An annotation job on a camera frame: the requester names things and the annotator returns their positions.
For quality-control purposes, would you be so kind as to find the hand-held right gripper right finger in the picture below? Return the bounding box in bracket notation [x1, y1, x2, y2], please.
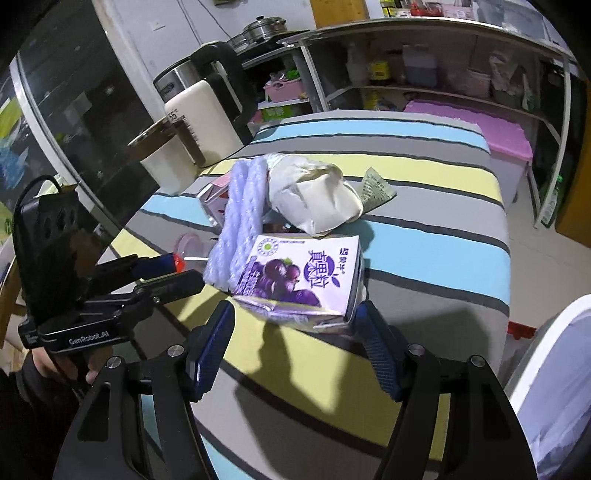
[353, 300, 539, 480]

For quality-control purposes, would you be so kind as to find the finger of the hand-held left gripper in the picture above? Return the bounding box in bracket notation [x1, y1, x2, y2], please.
[95, 251, 188, 292]
[130, 270, 206, 311]

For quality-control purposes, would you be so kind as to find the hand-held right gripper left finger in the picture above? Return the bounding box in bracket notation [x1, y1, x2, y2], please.
[53, 300, 236, 480]

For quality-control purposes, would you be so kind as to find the clear plastic cup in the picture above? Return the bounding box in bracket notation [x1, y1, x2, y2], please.
[175, 232, 218, 273]

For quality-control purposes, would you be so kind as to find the purple milk carton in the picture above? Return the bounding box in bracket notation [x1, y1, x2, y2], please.
[231, 233, 370, 334]

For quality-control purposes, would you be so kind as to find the green paper wrapper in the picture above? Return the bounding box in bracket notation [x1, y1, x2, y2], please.
[358, 168, 398, 215]

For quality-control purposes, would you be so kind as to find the person's left forearm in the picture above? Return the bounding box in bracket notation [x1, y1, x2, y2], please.
[0, 369, 79, 480]

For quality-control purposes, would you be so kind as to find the person's left hand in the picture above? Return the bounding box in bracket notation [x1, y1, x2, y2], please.
[25, 351, 102, 387]

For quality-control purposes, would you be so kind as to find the small pink carton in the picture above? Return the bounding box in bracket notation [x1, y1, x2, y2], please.
[196, 173, 236, 232]

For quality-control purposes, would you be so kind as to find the crumpled white plastic bag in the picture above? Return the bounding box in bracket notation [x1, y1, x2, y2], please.
[203, 154, 282, 292]
[263, 154, 365, 238]

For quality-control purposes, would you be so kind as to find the striped tablecloth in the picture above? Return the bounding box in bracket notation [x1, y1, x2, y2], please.
[99, 108, 511, 480]

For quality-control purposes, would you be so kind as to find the stainless steel kettle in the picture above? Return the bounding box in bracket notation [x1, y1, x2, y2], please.
[152, 58, 204, 100]

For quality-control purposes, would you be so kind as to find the green box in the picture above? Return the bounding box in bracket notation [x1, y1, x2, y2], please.
[259, 104, 310, 123]

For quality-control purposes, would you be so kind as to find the pink basket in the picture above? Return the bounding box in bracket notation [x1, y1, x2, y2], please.
[264, 76, 305, 103]

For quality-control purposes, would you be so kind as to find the pink ribbed cushion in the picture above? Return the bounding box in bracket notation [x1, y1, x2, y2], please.
[404, 99, 534, 204]

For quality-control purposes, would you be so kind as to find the yellow cooking oil bottle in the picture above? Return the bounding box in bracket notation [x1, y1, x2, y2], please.
[365, 90, 398, 112]

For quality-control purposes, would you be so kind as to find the stacked steel steamer pot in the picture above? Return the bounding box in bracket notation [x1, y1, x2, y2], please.
[243, 15, 289, 40]

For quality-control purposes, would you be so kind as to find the brown bottle with yellow label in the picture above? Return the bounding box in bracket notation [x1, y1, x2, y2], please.
[369, 51, 393, 84]

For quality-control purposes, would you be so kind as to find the blue liquid jug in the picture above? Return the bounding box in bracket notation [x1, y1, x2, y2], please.
[402, 46, 439, 89]

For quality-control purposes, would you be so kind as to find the pink plastic container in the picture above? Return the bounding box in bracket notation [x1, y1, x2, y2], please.
[464, 69, 492, 97]

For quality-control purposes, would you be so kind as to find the white plastic bottle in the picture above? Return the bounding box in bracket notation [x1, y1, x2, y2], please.
[346, 41, 370, 81]

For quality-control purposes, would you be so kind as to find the white plastic bag on shelf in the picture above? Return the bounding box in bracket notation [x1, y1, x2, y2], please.
[489, 53, 525, 95]

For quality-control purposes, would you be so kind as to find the wooden board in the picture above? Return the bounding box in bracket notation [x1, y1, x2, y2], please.
[310, 0, 368, 21]

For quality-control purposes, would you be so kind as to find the metal kitchen shelf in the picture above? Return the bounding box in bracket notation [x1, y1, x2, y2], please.
[281, 18, 578, 229]

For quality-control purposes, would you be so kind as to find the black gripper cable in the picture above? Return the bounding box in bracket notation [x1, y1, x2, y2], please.
[28, 174, 65, 195]

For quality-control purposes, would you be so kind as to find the white jug with brown handle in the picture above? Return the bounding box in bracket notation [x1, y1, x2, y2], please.
[127, 115, 199, 197]

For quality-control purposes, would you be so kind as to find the white kettle with black handle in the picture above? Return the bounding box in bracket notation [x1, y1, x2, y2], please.
[164, 41, 254, 169]

